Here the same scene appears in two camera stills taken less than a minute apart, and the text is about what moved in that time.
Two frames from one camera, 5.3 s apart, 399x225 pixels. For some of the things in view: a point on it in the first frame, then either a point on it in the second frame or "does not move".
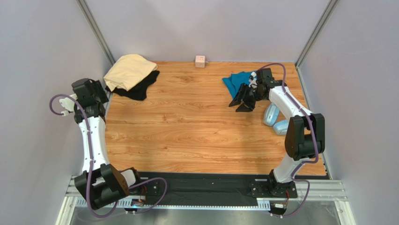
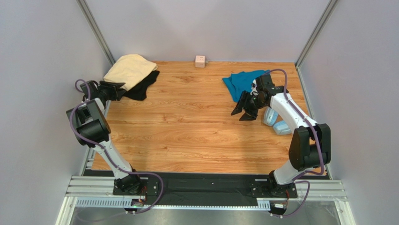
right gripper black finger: (240, 96) → (241, 104)
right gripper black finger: (243, 108) → (248, 116)
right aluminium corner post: (322, 20) does not move
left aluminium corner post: (87, 13) does not move
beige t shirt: (127, 71) does not move
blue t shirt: (234, 82) does not move
